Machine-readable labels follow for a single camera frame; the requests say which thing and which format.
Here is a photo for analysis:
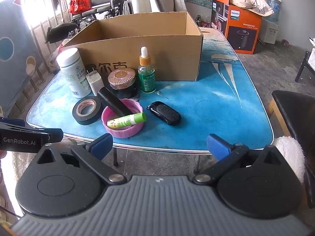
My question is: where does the black electrical tape roll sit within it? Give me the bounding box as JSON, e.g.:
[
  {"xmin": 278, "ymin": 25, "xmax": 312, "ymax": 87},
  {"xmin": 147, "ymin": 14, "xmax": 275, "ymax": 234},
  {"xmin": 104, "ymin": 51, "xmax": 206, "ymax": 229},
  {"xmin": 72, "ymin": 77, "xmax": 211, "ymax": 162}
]
[{"xmin": 72, "ymin": 96, "xmax": 103, "ymax": 125}]

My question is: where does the green lip balm stick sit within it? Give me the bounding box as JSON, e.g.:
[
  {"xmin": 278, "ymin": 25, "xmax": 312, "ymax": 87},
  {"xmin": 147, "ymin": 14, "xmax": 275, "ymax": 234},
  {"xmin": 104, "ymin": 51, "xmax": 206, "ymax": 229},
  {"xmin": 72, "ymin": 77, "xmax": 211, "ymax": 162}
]
[{"xmin": 106, "ymin": 112, "xmax": 146, "ymax": 129}]

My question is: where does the black cylindrical tube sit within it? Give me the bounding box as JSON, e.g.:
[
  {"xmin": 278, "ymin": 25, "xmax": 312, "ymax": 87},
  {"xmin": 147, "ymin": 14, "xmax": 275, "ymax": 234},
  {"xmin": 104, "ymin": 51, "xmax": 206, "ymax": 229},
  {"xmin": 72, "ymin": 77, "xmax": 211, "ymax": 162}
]
[{"xmin": 97, "ymin": 87, "xmax": 132, "ymax": 117}]

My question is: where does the pink plastic lid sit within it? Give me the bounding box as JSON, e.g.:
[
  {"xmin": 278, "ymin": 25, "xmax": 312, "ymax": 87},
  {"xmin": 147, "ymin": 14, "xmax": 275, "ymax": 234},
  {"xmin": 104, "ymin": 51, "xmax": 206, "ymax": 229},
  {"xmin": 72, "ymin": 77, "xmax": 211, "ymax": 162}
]
[{"xmin": 101, "ymin": 99, "xmax": 144, "ymax": 138}]

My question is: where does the black car key fob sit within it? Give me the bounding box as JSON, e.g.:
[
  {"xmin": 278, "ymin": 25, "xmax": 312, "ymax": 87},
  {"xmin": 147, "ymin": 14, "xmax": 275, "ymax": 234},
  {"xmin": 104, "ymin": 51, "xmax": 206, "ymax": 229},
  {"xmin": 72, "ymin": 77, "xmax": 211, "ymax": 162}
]
[{"xmin": 146, "ymin": 101, "xmax": 181, "ymax": 125}]

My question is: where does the rose gold lid jar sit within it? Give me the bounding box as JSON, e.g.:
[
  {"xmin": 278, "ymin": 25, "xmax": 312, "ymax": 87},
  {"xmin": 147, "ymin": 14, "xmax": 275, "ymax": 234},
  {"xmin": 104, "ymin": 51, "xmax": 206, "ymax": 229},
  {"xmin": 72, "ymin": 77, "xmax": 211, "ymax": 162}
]
[{"xmin": 107, "ymin": 68, "xmax": 138, "ymax": 99}]

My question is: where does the white supplement bottle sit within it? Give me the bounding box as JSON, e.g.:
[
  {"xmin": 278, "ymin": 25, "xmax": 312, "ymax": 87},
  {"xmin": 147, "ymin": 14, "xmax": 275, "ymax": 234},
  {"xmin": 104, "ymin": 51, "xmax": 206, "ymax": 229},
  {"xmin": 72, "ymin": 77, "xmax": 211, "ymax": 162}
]
[{"xmin": 56, "ymin": 47, "xmax": 91, "ymax": 99}]

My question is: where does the green dropper bottle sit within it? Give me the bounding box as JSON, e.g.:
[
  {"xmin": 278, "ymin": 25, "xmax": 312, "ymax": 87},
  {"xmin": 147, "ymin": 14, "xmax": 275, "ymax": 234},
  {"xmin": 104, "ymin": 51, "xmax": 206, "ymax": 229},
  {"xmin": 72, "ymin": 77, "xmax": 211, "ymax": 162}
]
[{"xmin": 138, "ymin": 46, "xmax": 156, "ymax": 94}]

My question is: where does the white towel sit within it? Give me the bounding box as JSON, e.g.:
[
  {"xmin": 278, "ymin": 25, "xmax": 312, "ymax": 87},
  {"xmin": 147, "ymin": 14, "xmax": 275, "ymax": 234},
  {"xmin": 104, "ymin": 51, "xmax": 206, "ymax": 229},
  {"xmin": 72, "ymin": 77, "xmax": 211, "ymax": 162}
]
[{"xmin": 273, "ymin": 136, "xmax": 305, "ymax": 184}]

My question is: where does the brown cardboard box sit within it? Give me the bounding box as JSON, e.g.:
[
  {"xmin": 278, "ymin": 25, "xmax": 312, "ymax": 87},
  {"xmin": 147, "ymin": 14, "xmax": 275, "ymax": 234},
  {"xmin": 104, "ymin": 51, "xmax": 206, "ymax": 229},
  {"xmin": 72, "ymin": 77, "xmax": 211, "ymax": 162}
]
[{"xmin": 63, "ymin": 12, "xmax": 203, "ymax": 81}]

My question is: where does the orange Philips appliance box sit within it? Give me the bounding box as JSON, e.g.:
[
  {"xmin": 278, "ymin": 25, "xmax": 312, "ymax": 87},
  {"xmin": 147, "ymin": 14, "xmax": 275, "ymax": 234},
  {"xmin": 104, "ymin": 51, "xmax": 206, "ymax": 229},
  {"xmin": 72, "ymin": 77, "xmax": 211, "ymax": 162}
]
[{"xmin": 210, "ymin": 0, "xmax": 262, "ymax": 54}]

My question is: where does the white water dispenser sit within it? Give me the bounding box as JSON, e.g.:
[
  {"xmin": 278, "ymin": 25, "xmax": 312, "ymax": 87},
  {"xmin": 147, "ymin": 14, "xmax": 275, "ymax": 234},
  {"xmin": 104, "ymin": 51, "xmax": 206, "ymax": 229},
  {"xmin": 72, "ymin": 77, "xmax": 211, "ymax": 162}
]
[{"xmin": 258, "ymin": 0, "xmax": 281, "ymax": 44}]

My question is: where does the wheelchair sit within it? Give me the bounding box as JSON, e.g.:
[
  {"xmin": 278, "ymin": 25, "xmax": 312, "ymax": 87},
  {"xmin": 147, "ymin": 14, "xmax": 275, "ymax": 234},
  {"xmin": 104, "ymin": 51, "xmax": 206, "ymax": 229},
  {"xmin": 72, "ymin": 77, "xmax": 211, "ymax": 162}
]
[{"xmin": 45, "ymin": 0, "xmax": 133, "ymax": 44}]

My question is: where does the beige bag on box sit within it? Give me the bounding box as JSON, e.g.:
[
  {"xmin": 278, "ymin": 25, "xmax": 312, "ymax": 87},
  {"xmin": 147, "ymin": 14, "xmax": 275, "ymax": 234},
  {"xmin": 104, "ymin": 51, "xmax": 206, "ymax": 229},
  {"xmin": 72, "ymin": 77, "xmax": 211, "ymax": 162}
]
[{"xmin": 230, "ymin": 0, "xmax": 274, "ymax": 17}]

